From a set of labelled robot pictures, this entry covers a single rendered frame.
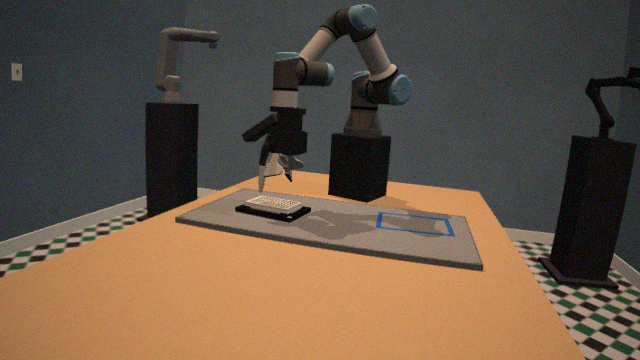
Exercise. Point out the blue rectangular tape outline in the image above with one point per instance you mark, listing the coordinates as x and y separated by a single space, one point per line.
379 221

